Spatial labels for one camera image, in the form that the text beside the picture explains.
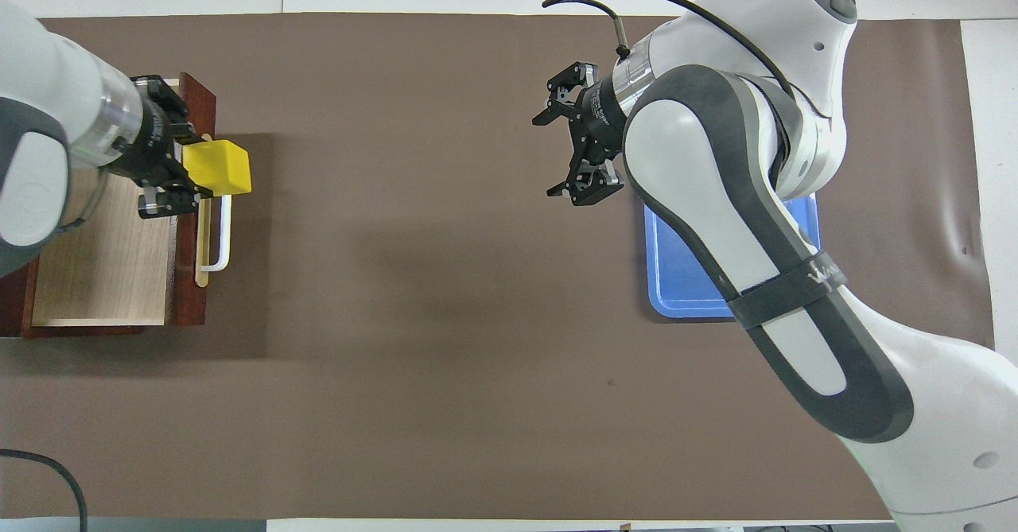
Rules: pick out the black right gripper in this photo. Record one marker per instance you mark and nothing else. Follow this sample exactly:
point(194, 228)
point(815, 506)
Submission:
point(600, 122)

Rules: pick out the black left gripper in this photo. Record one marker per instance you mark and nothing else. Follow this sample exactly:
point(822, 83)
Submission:
point(155, 146)

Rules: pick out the blue plastic tray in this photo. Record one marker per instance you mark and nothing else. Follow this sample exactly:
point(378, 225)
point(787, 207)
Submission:
point(684, 277)

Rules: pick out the brown table mat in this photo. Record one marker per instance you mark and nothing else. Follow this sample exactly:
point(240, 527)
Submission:
point(437, 317)

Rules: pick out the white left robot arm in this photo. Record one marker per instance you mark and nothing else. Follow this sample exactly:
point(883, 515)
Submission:
point(48, 79)

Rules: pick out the yellow cube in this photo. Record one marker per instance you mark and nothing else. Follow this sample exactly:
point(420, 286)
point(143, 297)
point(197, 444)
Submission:
point(223, 168)

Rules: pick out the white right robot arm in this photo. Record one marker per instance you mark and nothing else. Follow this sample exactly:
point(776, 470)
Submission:
point(716, 158)

